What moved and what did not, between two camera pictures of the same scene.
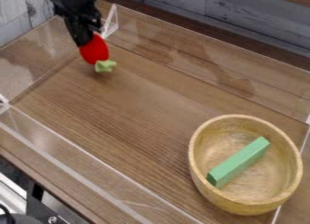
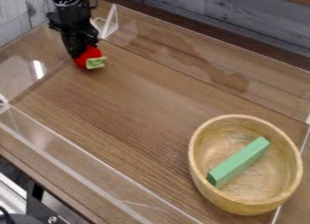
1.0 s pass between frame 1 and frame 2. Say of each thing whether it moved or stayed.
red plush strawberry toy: moved
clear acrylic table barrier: stayed
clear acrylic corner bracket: stayed
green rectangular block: stayed
